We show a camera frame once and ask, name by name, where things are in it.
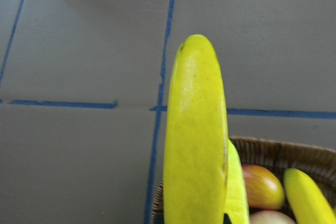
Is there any yellow banana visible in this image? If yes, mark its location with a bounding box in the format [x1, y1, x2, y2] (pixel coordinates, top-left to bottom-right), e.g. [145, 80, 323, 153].
[163, 34, 228, 223]
[224, 140, 250, 224]
[283, 168, 335, 224]

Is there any red yellow apple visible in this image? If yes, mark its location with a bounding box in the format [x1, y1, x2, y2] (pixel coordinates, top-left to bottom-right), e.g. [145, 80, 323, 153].
[242, 164, 285, 210]

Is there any woven wicker basket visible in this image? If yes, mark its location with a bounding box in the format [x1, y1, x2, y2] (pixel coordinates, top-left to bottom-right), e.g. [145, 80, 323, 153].
[152, 137, 335, 223]

